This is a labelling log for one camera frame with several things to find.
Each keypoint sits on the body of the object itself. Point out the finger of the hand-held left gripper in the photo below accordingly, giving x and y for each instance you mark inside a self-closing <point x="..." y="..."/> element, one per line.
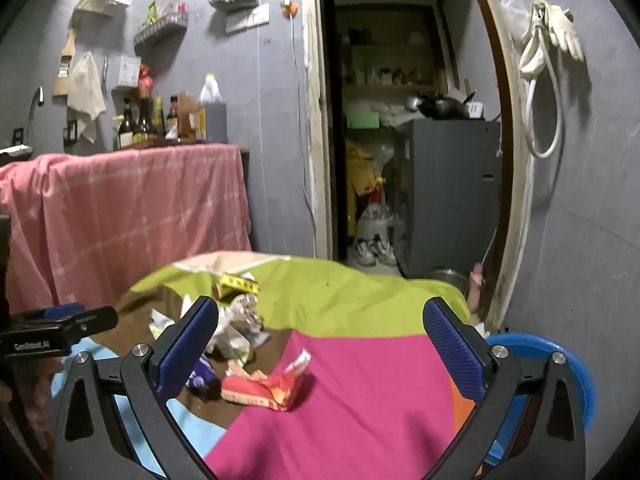
<point x="65" y="310"/>
<point x="95" y="321"/>

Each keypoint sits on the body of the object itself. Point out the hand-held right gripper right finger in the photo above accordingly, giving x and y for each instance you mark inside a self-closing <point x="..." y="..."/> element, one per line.
<point x="456" y="347"/>

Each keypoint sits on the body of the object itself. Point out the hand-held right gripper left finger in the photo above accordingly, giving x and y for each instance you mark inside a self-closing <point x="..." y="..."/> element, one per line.
<point x="187" y="347"/>

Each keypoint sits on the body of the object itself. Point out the purple wrapper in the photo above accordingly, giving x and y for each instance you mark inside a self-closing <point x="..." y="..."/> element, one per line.
<point x="200" y="379"/>

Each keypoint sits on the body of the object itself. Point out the white printed paper bag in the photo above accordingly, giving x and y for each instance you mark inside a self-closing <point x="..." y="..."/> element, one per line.
<point x="235" y="325"/>

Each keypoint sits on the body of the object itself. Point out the red wrapper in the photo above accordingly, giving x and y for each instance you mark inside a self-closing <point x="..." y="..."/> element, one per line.
<point x="260" y="387"/>

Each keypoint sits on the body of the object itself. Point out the blue plastic basin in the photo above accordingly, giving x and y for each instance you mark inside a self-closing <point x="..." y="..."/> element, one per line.
<point x="575" y="385"/>

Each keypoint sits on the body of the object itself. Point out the person's left forearm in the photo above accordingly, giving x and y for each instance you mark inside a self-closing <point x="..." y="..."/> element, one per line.
<point x="37" y="395"/>

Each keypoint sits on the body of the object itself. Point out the white paper scrap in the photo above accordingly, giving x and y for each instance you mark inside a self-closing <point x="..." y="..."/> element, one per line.
<point x="160" y="322"/>

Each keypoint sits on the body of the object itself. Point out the metal basin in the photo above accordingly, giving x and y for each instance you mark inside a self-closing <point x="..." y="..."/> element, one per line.
<point x="445" y="277"/>

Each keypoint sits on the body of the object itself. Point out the yellow and brown small box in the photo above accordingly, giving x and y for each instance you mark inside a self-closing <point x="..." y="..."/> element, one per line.
<point x="240" y="284"/>

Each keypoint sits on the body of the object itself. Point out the pink checked cloth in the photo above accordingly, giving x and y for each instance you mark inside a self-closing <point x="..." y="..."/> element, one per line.
<point x="125" y="220"/>

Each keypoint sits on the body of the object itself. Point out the multicoloured blanket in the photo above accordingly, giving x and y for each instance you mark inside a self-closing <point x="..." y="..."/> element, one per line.
<point x="350" y="310"/>

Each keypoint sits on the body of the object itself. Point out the white sneaker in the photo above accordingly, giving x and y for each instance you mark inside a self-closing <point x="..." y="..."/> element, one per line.
<point x="364" y="254"/>
<point x="386" y="252"/>

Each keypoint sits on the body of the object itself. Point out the grey cabinet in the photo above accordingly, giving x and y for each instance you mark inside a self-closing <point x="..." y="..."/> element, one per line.
<point x="445" y="195"/>

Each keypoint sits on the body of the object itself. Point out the white and red plastic bag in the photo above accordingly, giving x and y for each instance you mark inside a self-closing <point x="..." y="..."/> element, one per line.
<point x="376" y="216"/>

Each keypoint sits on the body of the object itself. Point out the dark sauce bottle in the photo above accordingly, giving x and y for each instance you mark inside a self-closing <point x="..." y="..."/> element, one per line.
<point x="126" y="132"/>
<point x="145" y="122"/>
<point x="172" y="120"/>

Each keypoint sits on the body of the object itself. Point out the yellow plastic bag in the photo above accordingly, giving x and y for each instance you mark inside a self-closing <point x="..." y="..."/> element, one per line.
<point x="360" y="170"/>

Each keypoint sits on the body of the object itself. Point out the hanging white cloth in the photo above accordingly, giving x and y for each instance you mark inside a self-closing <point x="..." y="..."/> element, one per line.
<point x="86" y="95"/>

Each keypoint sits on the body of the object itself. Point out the brown carton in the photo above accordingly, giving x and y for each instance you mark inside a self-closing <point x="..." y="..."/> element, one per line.
<point x="187" y="117"/>

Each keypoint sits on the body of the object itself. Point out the black wok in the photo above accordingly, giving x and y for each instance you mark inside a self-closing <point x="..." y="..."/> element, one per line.
<point x="445" y="108"/>

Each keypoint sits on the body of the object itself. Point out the hanging wooden brush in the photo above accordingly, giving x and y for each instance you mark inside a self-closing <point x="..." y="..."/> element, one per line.
<point x="63" y="67"/>

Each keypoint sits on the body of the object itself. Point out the red packet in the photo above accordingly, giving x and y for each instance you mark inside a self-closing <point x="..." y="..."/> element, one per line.
<point x="145" y="80"/>

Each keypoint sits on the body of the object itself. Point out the green box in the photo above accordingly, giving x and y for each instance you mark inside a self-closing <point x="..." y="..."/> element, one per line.
<point x="363" y="119"/>

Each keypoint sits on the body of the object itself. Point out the metal pot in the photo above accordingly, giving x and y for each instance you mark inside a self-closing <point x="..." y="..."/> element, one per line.
<point x="414" y="104"/>

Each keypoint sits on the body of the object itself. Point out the wooden shelf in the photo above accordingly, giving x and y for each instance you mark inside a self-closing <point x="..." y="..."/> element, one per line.
<point x="390" y="86"/>

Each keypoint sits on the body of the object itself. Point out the snack packets in rack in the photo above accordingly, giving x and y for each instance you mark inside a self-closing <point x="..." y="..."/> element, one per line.
<point x="167" y="10"/>

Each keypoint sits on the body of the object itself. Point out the wall socket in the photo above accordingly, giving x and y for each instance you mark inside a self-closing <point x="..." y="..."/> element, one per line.
<point x="72" y="130"/>

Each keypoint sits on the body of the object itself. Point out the wooden door frame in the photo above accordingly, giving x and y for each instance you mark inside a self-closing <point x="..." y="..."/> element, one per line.
<point x="320" y="160"/>

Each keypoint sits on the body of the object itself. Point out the white wall box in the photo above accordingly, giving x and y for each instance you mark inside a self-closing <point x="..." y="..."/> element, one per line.
<point x="130" y="71"/>

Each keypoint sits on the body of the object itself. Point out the white wall rack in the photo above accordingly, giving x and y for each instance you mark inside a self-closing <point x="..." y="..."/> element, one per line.
<point x="102" y="0"/>

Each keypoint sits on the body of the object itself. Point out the grey wall plate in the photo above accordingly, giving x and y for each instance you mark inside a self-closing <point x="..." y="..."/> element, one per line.
<point x="247" y="19"/>

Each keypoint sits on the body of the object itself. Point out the white cloth on wall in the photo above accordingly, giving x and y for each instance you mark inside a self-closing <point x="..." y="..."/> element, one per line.
<point x="562" y="30"/>

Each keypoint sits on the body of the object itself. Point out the orange wall hook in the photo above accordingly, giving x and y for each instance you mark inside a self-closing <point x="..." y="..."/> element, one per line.
<point x="290" y="8"/>

